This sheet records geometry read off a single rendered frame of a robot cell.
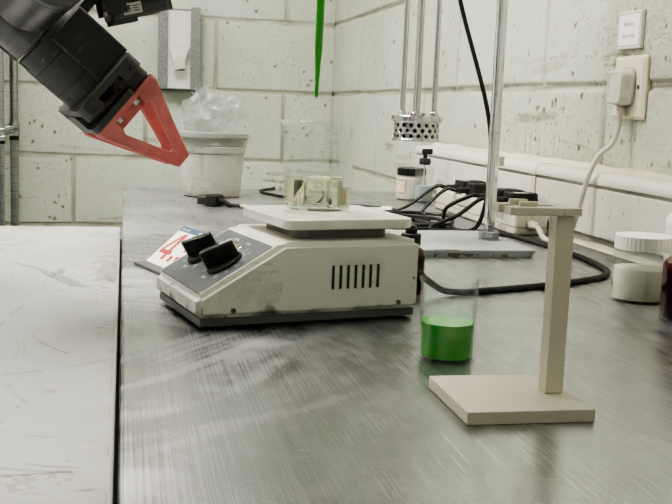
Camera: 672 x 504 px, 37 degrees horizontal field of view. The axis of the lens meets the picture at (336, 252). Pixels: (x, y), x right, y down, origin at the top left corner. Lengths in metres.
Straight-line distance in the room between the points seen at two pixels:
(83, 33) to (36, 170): 2.48
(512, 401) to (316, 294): 0.26
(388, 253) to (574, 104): 0.79
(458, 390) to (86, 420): 0.23
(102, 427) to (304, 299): 0.30
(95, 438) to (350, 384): 0.19
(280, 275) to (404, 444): 0.30
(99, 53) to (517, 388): 0.43
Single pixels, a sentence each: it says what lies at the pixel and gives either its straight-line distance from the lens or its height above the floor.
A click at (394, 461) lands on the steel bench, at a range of 0.53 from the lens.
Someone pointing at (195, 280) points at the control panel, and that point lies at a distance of 0.84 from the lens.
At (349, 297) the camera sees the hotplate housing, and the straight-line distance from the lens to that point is 0.85.
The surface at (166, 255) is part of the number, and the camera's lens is 1.11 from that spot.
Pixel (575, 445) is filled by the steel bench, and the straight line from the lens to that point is 0.58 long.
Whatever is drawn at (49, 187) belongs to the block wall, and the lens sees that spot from 3.32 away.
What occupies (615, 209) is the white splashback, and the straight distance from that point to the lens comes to 1.37.
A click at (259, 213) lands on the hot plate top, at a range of 0.88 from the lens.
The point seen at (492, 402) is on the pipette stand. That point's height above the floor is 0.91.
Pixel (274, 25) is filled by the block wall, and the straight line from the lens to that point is 3.35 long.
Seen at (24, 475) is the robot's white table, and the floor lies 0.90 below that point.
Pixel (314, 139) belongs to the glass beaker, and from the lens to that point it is 0.86.
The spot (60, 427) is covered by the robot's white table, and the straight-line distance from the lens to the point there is 0.58.
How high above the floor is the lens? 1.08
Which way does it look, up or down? 8 degrees down
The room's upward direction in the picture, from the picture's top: 2 degrees clockwise
